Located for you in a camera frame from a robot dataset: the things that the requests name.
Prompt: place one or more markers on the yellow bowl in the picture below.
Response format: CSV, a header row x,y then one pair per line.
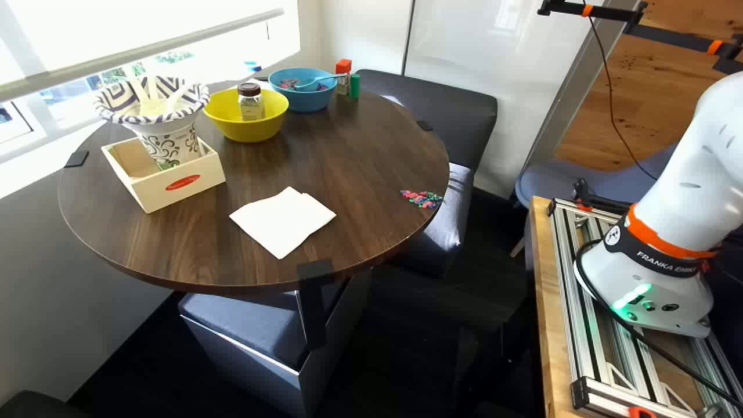
x,y
227,114

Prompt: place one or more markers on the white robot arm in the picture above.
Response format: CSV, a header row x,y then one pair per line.
x,y
648,262

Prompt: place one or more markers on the blue bowl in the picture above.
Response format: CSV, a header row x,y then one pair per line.
x,y
307,88

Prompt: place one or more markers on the round dark wooden table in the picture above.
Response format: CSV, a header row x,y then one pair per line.
x,y
357,155

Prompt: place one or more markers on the colourful candy wrapper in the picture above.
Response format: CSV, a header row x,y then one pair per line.
x,y
424,197

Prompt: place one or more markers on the white paper napkin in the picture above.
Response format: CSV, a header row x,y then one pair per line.
x,y
284,220

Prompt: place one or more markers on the dark blue ottoman back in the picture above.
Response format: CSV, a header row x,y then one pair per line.
x,y
464,120

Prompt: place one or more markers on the dark blue ottoman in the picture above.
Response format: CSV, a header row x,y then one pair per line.
x,y
464,120
259,343

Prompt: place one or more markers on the green block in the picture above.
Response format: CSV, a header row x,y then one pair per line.
x,y
354,87

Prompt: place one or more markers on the orange block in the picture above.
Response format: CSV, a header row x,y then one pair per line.
x,y
342,66

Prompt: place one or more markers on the onion salt spice jar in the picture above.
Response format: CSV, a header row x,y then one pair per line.
x,y
249,100

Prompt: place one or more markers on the dark blue ottoman front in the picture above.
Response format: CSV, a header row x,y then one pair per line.
x,y
259,343

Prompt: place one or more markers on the cream wooden box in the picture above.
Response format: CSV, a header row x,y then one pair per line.
x,y
156,188

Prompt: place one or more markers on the black white patterned vase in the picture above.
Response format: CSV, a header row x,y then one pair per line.
x,y
158,112

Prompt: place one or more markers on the blue grey chair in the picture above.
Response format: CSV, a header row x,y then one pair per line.
x,y
576,182

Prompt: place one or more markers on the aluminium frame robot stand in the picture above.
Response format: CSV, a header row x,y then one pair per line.
x,y
596,364

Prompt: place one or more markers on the black orange camera boom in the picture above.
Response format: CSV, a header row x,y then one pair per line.
x,y
725,51

